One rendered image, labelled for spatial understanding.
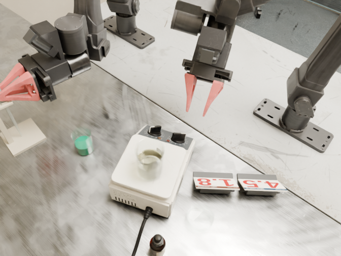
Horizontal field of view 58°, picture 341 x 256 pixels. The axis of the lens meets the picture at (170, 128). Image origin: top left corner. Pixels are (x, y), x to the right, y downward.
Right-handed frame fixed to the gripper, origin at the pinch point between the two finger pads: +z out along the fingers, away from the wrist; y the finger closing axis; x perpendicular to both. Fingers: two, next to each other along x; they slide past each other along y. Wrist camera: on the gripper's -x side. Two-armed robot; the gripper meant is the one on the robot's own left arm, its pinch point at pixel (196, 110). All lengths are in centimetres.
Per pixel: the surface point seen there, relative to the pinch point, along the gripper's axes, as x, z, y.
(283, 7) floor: 247, -126, 31
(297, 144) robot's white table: 16.7, 0.7, 25.1
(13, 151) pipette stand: -0.9, 20.2, -37.2
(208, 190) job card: 1.7, 15.6, 7.2
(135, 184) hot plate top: -8.6, 16.5, -6.2
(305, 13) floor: 244, -123, 52
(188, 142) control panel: 5.1, 7.3, -0.1
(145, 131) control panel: 4.1, 7.7, -10.1
